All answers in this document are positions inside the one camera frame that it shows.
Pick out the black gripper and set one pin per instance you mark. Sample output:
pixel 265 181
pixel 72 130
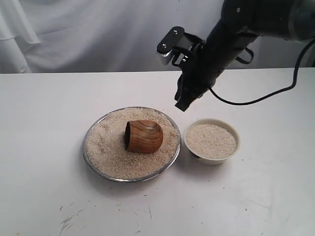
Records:
pixel 199 66

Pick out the white backdrop curtain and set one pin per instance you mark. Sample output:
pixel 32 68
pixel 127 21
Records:
pixel 63 36

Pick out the wrist camera with black bracket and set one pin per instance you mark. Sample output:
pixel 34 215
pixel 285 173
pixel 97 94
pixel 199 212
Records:
pixel 174 42

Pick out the brown wooden cup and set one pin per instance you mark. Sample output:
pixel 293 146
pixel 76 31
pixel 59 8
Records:
pixel 143 136

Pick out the steel plate of rice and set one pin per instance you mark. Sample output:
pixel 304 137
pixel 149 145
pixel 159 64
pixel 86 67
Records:
pixel 104 150

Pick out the white bowl of rice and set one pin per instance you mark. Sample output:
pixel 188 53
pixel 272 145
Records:
pixel 211 141

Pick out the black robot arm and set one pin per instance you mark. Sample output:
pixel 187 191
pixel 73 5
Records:
pixel 241 23

